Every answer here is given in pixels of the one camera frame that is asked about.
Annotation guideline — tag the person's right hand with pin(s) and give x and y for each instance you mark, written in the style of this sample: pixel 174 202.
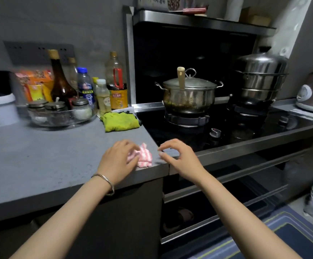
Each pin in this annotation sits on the person's right hand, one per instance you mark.
pixel 186 161

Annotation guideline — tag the person's left hand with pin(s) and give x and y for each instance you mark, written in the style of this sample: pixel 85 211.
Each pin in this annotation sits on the person's left hand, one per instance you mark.
pixel 116 161

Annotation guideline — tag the person's right thumb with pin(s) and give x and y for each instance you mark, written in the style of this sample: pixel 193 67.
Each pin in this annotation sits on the person's right thumb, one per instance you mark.
pixel 166 158

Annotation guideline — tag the person's left thumb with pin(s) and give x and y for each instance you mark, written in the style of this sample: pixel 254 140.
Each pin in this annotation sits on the person's left thumb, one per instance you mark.
pixel 134 160

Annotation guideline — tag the pink striped cloth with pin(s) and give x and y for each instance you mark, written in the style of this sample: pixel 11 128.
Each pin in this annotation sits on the pink striped cloth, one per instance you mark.
pixel 145 156

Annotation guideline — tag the person's right forearm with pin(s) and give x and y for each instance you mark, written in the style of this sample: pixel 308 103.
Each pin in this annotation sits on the person's right forearm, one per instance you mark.
pixel 242 221

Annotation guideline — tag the person's left forearm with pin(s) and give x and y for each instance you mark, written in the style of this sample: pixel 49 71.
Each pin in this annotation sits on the person's left forearm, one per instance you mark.
pixel 64 226

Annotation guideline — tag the green cloth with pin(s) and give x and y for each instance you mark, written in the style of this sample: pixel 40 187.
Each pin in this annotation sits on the green cloth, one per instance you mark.
pixel 120 121

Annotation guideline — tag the gas burner grate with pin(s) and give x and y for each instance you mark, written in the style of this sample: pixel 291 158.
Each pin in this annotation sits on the gas burner grate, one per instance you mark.
pixel 249 110
pixel 186 120

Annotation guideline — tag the silver stove knob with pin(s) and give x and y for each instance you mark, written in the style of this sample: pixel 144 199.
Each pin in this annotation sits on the silver stove knob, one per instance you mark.
pixel 284 120
pixel 215 133

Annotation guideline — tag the dark base cabinet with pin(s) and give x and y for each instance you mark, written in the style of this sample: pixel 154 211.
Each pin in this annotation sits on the dark base cabinet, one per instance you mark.
pixel 124 221

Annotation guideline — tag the stainless steel cooking pot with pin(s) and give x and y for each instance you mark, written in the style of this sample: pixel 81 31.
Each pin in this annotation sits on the stainless steel cooking pot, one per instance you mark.
pixel 190 101

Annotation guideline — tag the black oven drawer front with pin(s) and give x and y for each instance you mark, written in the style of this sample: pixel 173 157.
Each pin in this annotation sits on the black oven drawer front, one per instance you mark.
pixel 226 186

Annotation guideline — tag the white capped yellow bottle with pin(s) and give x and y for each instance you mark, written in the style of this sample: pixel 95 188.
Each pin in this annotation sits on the white capped yellow bottle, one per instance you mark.
pixel 103 99

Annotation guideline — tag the glass condiment jar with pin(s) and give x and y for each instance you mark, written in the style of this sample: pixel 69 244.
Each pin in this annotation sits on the glass condiment jar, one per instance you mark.
pixel 81 110
pixel 56 113
pixel 37 110

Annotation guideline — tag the black glass cooktop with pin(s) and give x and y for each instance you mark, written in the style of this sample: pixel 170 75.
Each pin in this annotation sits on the black glass cooktop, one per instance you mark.
pixel 242 132

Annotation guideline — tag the glass pot lid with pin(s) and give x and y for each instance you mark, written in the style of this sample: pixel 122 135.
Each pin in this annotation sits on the glass pot lid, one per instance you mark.
pixel 197 83

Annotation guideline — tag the clear glass condiment tray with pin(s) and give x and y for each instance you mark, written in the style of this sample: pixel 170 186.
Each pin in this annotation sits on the clear glass condiment tray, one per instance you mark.
pixel 62 122

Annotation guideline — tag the wooden spoon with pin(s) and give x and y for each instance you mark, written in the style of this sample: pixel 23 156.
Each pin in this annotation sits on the wooden spoon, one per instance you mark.
pixel 181 76

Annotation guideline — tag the blue capped plastic bottle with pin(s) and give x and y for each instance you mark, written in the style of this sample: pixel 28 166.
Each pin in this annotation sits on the blue capped plastic bottle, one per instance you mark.
pixel 86 88

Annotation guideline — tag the dark brown sauce bottle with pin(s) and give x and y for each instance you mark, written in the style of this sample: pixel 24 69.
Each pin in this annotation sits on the dark brown sauce bottle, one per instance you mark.
pixel 60 86

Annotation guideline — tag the clear bottle with gold cap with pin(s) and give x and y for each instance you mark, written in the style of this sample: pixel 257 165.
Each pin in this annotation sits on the clear bottle with gold cap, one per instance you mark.
pixel 73 75

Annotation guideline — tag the yellow snack packet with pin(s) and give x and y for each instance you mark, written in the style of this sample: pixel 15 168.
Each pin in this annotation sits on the yellow snack packet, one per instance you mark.
pixel 35 92

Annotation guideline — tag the stainless steel steamer pot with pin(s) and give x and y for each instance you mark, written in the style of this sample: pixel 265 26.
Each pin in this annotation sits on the stainless steel steamer pot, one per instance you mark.
pixel 260 78

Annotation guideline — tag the orange snack packet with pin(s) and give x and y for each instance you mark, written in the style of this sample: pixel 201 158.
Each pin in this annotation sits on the orange snack packet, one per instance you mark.
pixel 35 76

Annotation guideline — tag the steel range hood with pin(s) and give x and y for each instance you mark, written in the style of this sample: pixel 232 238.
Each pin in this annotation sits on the steel range hood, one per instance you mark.
pixel 199 22

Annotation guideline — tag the blue floor mat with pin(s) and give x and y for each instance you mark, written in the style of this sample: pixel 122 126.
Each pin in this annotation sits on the blue floor mat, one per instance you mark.
pixel 294 234

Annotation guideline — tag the red flat item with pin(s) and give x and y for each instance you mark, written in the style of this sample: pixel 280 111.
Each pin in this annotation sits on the red flat item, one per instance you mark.
pixel 195 10

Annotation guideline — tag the printed box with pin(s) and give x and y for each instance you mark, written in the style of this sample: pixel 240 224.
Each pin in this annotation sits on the printed box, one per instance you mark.
pixel 161 3

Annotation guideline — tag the brown cardboard box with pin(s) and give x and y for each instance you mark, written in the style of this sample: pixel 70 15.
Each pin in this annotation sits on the brown cardboard box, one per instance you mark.
pixel 255 18

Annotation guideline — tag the foil wrapped vent duct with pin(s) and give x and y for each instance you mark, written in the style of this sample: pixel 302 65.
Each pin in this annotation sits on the foil wrapped vent duct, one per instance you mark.
pixel 288 21

